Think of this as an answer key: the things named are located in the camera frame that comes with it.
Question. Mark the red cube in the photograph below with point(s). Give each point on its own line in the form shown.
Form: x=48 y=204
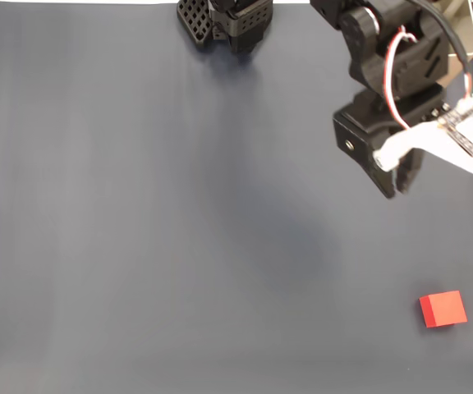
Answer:
x=444 y=308

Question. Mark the beige box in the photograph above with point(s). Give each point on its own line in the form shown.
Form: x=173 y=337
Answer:
x=468 y=37

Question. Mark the dark grey mat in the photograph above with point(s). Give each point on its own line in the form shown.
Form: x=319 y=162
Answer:
x=138 y=225

